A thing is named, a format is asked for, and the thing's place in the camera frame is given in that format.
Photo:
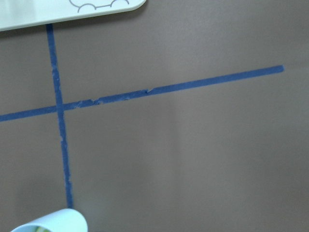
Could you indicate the yellow lemon slice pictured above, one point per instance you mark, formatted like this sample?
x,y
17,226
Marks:
x,y
38,228

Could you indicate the light blue cup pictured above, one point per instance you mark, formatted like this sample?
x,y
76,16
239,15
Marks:
x,y
64,220

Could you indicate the cream bear tray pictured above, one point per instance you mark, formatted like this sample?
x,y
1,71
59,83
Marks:
x,y
17,14

